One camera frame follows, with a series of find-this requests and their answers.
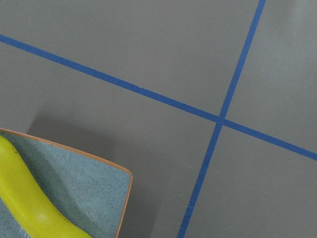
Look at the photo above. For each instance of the square grey orange-rimmed plate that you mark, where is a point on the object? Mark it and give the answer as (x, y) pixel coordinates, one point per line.
(90, 191)

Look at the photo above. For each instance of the brown paper table cover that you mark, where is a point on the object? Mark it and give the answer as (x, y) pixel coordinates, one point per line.
(252, 62)

